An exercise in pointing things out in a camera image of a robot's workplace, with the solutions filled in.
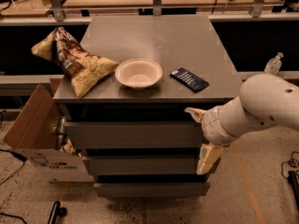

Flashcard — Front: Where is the grey bottom drawer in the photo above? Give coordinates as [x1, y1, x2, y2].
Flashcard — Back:
[93, 182, 210, 197]

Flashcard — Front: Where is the grey drawer cabinet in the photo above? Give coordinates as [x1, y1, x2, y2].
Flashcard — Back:
[54, 15, 242, 184]

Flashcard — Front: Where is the grey middle drawer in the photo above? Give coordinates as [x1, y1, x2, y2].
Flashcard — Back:
[82, 155, 198, 175]

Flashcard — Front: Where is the clear sanitizer bottle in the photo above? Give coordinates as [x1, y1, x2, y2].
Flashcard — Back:
[264, 52, 283, 76]

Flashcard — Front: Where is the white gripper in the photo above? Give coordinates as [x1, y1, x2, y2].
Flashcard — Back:
[184, 106, 237, 175]

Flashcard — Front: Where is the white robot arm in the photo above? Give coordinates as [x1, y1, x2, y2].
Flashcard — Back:
[185, 74, 299, 175]

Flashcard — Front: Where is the grey drawer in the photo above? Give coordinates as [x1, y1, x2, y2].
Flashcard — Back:
[93, 182, 210, 197]
[82, 155, 198, 175]
[64, 121, 203, 149]

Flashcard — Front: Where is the dark blue snack packet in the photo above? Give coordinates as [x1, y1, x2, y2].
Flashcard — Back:
[170, 68, 209, 93]

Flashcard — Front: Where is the white paper bowl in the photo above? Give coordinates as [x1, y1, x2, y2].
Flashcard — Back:
[115, 59, 163, 91]

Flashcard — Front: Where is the grey top drawer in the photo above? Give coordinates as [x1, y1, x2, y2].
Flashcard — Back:
[64, 121, 203, 149]

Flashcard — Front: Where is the black object at bottom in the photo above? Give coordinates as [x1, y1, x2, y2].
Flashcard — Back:
[47, 201, 67, 224]

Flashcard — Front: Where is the black cable on floor left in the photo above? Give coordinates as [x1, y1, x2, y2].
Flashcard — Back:
[0, 147, 28, 187]

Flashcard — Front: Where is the metal railing frame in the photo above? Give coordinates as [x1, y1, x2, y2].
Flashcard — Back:
[1, 0, 298, 24]

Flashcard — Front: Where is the black device on floor right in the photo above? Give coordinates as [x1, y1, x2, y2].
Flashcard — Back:
[280, 150, 299, 213]

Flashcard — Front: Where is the yellow brown chip bag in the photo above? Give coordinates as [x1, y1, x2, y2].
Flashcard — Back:
[31, 27, 118, 98]

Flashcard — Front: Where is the open cardboard box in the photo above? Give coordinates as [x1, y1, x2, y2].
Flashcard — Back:
[3, 84, 94, 183]

